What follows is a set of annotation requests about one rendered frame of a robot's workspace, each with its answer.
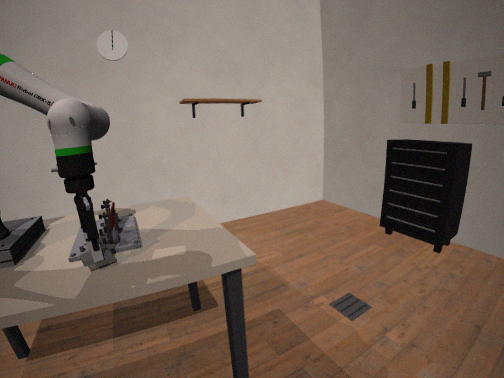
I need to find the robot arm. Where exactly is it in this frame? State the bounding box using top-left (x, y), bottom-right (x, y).
top-left (0, 53), bottom-right (110, 179)

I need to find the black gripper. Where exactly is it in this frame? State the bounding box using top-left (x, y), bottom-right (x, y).
top-left (64, 175), bottom-right (104, 263)

